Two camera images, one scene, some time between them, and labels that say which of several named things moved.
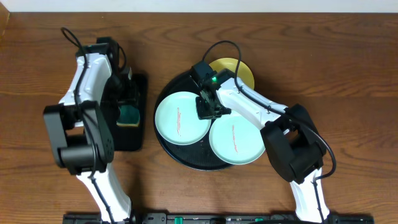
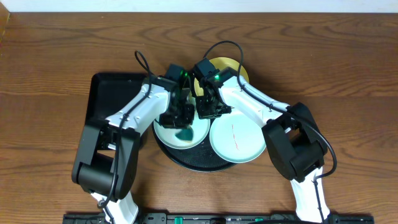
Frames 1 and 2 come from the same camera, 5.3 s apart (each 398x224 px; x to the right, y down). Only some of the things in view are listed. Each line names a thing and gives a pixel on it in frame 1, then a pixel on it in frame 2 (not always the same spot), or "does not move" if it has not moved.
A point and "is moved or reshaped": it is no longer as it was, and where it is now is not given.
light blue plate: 236,140 does not move
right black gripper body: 205,110 does not move
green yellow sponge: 129,116 is moved or reshaped
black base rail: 216,218 does not move
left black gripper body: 115,94 -> 180,117
